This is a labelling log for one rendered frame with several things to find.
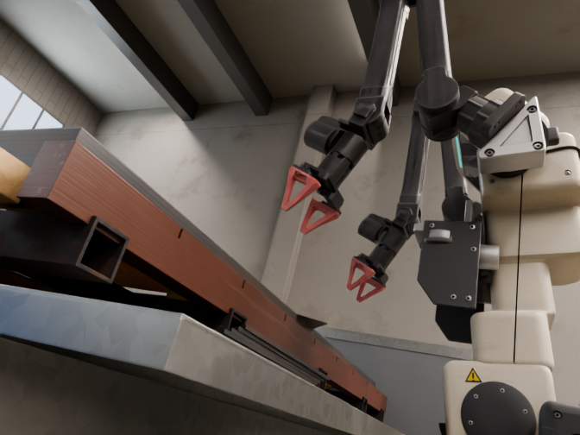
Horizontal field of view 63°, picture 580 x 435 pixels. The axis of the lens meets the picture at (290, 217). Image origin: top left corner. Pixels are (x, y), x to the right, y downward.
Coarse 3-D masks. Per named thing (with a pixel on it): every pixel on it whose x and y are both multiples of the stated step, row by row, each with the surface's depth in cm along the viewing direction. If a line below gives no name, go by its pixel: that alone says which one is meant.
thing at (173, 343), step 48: (0, 288) 31; (48, 336) 27; (96, 336) 26; (144, 336) 25; (192, 336) 26; (192, 384) 60; (240, 384) 31; (288, 384) 38; (336, 432) 118; (384, 432) 75
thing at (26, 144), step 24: (0, 144) 52; (24, 144) 50; (96, 144) 50; (120, 168) 53; (144, 192) 57; (168, 216) 61; (120, 264) 77; (144, 288) 90; (168, 288) 85; (264, 288) 88; (288, 312) 99
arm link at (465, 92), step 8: (464, 88) 84; (464, 96) 83; (472, 96) 83; (456, 104) 83; (424, 112) 85; (448, 112) 83; (456, 112) 84; (424, 120) 87; (432, 120) 84; (440, 120) 85; (448, 120) 85; (456, 120) 86; (432, 128) 88; (440, 128) 87; (448, 128) 87; (456, 128) 87; (432, 136) 88
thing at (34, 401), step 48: (0, 336) 33; (0, 384) 33; (48, 384) 36; (96, 384) 41; (144, 384) 46; (0, 432) 33; (48, 432) 36; (96, 432) 41; (144, 432) 47; (192, 432) 54; (240, 432) 64; (288, 432) 80
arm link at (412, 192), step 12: (420, 132) 137; (408, 144) 138; (420, 144) 135; (408, 156) 134; (420, 156) 133; (408, 168) 132; (420, 168) 131; (408, 180) 131; (420, 180) 130; (408, 192) 128; (420, 192) 129; (408, 204) 126; (420, 204) 128; (420, 216) 129; (408, 228) 126
